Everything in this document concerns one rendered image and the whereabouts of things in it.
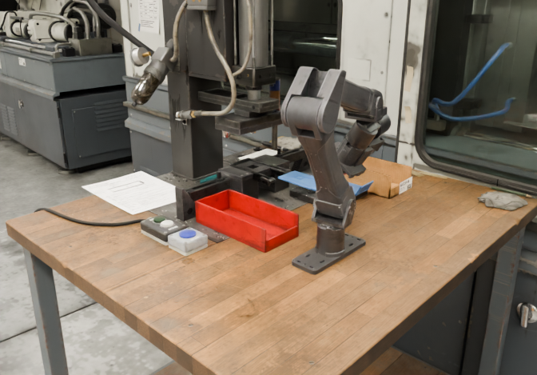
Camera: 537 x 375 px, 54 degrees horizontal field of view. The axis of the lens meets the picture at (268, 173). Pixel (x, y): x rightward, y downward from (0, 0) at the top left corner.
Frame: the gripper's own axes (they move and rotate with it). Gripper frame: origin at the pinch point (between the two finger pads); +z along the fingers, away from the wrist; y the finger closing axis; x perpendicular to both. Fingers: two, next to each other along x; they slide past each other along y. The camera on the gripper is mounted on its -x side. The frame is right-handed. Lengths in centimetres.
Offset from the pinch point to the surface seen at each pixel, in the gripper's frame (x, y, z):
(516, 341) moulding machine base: -58, -63, 33
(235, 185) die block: 8.0, 19.4, 18.3
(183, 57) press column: 5, 58, 3
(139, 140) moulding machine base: -73, 148, 139
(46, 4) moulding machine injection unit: -149, 415, 215
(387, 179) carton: -24.4, -5.0, 2.0
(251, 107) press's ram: 2.3, 30.1, -0.4
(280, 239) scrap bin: 18.6, -5.4, 7.5
